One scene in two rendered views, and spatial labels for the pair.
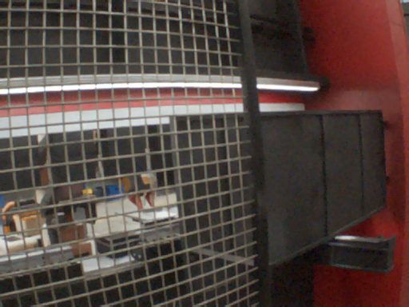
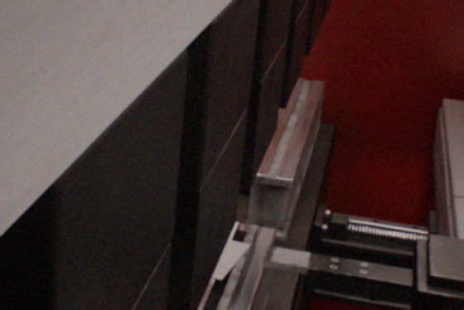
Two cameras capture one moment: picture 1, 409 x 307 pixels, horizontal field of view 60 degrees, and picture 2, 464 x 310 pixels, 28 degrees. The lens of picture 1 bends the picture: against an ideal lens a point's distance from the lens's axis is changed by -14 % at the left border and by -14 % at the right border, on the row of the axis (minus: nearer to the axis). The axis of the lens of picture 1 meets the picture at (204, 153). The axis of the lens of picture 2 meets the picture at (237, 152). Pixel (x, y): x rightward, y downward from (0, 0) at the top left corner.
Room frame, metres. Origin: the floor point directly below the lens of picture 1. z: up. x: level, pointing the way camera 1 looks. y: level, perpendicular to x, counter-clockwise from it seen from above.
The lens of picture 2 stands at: (0.86, 0.73, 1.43)
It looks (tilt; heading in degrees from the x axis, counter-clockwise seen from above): 20 degrees down; 318
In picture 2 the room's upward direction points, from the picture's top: 6 degrees clockwise
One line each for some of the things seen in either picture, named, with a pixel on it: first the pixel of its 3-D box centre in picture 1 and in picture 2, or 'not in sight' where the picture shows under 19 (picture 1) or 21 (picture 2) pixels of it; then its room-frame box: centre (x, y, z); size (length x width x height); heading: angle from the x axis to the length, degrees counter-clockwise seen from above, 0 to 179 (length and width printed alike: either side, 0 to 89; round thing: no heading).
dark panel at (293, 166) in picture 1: (319, 178); not in sight; (1.26, -0.36, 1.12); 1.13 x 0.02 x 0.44; 130
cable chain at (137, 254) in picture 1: (195, 238); not in sight; (1.06, 0.04, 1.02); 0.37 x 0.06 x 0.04; 130
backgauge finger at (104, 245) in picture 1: (108, 238); not in sight; (1.15, 0.31, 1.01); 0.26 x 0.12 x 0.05; 40
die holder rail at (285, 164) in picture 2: not in sight; (289, 147); (1.86, -0.27, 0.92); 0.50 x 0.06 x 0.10; 130
